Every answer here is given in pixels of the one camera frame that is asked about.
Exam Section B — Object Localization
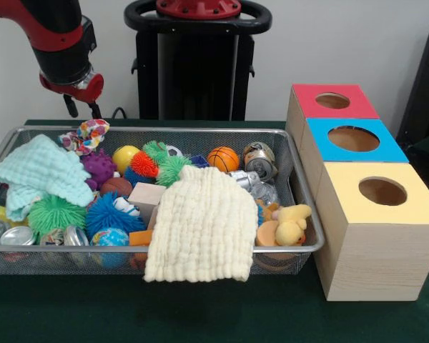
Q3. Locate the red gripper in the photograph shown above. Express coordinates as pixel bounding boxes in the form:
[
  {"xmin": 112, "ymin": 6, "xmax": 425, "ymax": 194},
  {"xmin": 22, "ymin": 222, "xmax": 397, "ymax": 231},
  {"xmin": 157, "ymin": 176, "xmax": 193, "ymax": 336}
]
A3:
[{"xmin": 39, "ymin": 71, "xmax": 105, "ymax": 121}]

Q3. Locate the colourful patterned cloth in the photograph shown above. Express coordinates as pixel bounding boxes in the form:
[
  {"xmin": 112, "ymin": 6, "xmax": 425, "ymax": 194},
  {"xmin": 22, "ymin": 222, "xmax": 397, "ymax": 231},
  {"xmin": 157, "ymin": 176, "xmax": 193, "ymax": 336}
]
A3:
[{"xmin": 58, "ymin": 118, "xmax": 111, "ymax": 157}]

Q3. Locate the cream waffle cloth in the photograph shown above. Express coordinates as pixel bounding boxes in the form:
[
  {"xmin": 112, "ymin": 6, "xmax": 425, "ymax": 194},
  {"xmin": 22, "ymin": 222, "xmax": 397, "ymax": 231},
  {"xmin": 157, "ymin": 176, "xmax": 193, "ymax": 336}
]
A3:
[{"xmin": 142, "ymin": 164, "xmax": 259, "ymax": 283}]

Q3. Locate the shallow mesh bin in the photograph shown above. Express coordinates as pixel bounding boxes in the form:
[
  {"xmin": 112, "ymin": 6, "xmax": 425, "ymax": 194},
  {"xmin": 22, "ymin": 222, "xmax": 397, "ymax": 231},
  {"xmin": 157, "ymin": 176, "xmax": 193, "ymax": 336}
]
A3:
[{"xmin": 0, "ymin": 124, "xmax": 326, "ymax": 276}]

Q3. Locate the wooden box with three holes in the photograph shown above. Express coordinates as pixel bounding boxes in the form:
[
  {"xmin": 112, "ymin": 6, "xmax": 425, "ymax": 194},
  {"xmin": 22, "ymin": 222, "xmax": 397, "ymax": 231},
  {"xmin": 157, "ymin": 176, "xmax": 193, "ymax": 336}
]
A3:
[{"xmin": 285, "ymin": 84, "xmax": 429, "ymax": 302}]

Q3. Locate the purple knobby ball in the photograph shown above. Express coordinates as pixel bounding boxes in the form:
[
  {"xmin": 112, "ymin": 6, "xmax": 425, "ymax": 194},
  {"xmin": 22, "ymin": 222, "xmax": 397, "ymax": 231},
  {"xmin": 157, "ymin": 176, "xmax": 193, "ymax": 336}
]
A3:
[{"xmin": 81, "ymin": 148, "xmax": 118, "ymax": 191}]

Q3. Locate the yellow ball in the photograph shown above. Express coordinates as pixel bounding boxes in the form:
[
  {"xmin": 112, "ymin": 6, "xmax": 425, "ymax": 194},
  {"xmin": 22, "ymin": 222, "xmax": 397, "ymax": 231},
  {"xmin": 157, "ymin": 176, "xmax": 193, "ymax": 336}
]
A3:
[{"xmin": 112, "ymin": 145, "xmax": 141, "ymax": 176}]

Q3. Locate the mint waffle cloth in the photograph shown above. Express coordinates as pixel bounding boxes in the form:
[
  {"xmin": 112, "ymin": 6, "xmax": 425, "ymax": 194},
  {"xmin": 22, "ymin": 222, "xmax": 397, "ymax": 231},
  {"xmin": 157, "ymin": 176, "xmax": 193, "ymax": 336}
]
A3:
[{"xmin": 0, "ymin": 134, "xmax": 96, "ymax": 222}]

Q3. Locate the blue spiky ball with eyes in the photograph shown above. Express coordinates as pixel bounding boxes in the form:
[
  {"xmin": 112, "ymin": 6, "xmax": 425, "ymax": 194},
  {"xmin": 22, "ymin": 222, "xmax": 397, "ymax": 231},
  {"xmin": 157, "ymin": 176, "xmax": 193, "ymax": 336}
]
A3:
[{"xmin": 85, "ymin": 192, "xmax": 147, "ymax": 241}]

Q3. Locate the green spiky ball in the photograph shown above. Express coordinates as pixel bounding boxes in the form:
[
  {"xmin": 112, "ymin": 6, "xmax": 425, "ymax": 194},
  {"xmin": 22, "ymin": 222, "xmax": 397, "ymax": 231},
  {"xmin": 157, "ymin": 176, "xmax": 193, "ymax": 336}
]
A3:
[{"xmin": 27, "ymin": 194, "xmax": 88, "ymax": 239}]

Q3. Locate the globe print ball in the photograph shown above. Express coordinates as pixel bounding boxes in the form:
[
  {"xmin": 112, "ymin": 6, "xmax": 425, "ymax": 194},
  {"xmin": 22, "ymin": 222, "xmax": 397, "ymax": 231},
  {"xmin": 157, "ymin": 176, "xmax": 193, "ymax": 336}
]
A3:
[{"xmin": 89, "ymin": 227, "xmax": 131, "ymax": 269}]

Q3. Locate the orange basketball toy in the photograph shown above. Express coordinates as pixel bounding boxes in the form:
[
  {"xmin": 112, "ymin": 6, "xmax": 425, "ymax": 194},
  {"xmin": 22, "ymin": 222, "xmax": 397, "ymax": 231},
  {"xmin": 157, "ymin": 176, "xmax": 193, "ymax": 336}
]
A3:
[{"xmin": 207, "ymin": 146, "xmax": 240, "ymax": 172}]

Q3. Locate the yellow plush duck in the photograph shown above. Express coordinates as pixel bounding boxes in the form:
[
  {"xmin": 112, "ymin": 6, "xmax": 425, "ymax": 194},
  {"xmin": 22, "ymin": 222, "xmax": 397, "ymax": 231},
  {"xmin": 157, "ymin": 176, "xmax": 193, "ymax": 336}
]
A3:
[{"xmin": 275, "ymin": 204, "xmax": 312, "ymax": 247}]

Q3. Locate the black upright panel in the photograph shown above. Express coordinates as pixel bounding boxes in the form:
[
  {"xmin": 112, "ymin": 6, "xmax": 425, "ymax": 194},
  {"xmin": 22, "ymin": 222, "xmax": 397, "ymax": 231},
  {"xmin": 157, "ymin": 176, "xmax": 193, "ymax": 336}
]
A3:
[{"xmin": 396, "ymin": 23, "xmax": 429, "ymax": 144}]

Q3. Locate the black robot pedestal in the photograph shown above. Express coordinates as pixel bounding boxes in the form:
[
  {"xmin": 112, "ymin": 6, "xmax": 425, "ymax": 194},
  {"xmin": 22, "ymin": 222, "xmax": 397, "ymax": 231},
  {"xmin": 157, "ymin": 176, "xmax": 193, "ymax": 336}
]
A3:
[{"xmin": 124, "ymin": 0, "xmax": 272, "ymax": 121}]

